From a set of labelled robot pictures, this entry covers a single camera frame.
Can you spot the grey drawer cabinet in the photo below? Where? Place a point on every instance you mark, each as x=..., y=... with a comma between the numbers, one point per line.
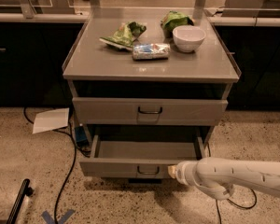
x=95, y=70

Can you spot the silver blue snack bag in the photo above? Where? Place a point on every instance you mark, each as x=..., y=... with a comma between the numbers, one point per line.
x=151, y=51

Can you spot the crumpled green chip bag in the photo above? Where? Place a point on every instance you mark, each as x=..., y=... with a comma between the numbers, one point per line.
x=173, y=19

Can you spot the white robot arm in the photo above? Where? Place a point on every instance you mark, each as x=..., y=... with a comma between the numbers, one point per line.
x=216, y=177

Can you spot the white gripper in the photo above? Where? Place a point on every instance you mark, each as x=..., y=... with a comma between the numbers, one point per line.
x=181, y=173

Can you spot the dark counter right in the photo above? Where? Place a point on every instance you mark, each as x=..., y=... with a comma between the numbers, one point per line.
x=255, y=46

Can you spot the white ceramic bowl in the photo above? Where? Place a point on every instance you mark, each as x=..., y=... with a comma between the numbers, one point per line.
x=188, y=38

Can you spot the dark counter left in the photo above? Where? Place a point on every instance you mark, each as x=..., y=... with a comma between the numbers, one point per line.
x=31, y=60

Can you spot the dark counter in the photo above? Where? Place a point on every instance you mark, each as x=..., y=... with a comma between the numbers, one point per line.
x=31, y=60
x=255, y=46

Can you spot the green chip bag flat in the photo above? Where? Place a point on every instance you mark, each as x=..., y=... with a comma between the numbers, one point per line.
x=124, y=37

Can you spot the white paper sheet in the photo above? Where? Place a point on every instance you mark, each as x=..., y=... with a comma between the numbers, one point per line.
x=51, y=120

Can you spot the grey top drawer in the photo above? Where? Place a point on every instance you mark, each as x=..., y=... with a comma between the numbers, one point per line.
x=135, y=111

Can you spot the blue power box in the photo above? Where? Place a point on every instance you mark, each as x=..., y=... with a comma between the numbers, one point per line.
x=80, y=136

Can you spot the grey drawer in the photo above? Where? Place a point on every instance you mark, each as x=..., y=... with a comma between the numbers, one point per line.
x=135, y=111
x=133, y=159

